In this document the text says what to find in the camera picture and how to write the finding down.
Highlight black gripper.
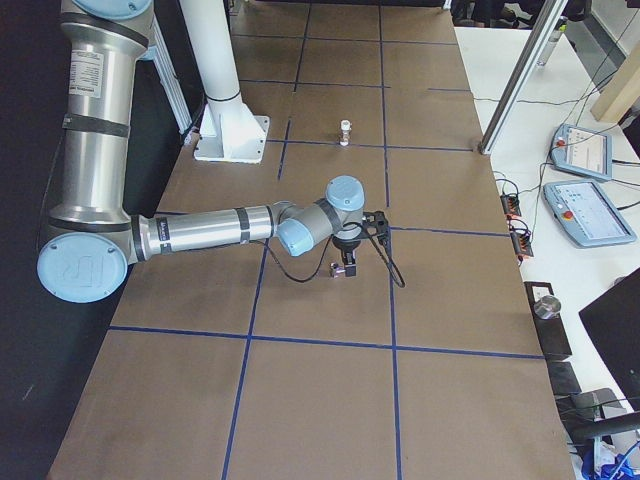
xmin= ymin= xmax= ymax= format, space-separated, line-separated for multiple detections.
xmin=332 ymin=236 xmax=361 ymax=277

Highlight chrome brass angle valve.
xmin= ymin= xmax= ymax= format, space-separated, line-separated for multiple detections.
xmin=329 ymin=262 xmax=346 ymax=278

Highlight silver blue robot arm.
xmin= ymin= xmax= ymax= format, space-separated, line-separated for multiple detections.
xmin=36 ymin=1 xmax=365 ymax=303

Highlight small white pipe fitting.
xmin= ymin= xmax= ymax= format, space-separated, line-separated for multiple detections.
xmin=339 ymin=119 xmax=352 ymax=146

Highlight orange black connector strip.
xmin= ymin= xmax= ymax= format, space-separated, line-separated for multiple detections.
xmin=500 ymin=193 xmax=534 ymax=263

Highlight white mounting pole with base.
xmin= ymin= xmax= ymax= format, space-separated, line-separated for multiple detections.
xmin=180 ymin=0 xmax=270 ymax=164

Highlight black block under weight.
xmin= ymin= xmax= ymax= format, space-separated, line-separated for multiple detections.
xmin=524 ymin=281 xmax=572 ymax=361

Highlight silver cylinder weight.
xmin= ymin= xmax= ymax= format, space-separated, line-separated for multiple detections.
xmin=533 ymin=295 xmax=561 ymax=320

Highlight near blue teach pendant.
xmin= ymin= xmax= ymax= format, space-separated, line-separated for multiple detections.
xmin=543 ymin=180 xmax=637 ymax=248

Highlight blue teach pendant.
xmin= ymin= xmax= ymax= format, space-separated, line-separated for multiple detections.
xmin=550 ymin=123 xmax=612 ymax=182
xmin=543 ymin=180 xmax=637 ymax=248

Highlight far blue teach pendant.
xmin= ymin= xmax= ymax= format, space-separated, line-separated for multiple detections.
xmin=550 ymin=123 xmax=612 ymax=182

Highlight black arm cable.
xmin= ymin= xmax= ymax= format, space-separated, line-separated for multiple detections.
xmin=264 ymin=219 xmax=407 ymax=289

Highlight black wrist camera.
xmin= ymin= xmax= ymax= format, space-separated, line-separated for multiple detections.
xmin=363 ymin=210 xmax=389 ymax=248

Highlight aluminium frame post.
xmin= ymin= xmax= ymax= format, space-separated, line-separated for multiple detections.
xmin=478 ymin=0 xmax=568 ymax=155

